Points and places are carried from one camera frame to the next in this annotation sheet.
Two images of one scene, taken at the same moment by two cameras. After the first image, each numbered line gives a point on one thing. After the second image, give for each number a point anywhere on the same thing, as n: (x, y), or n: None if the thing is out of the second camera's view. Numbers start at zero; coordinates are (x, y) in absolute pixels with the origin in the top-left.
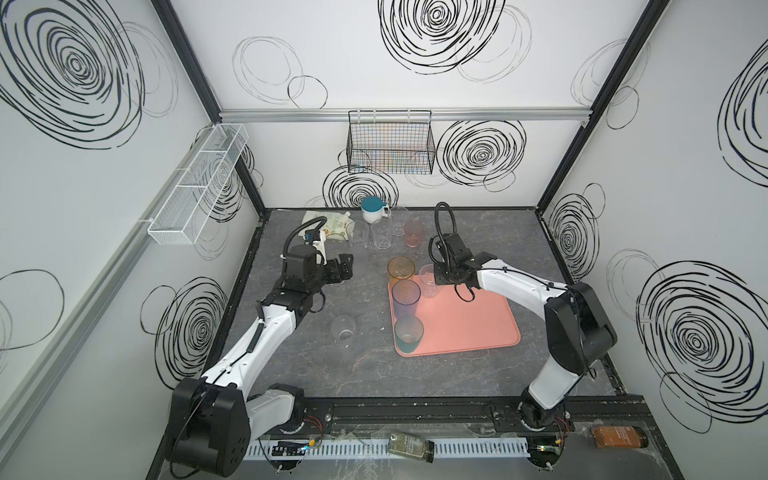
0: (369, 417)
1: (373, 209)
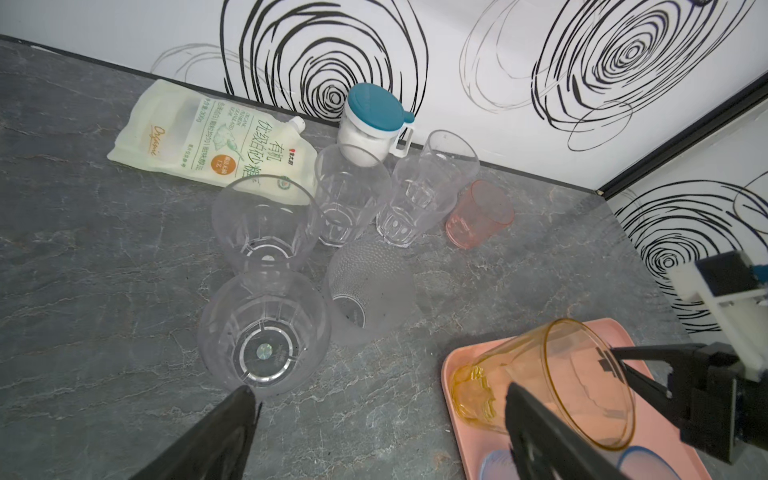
0: None
1: (375, 119)
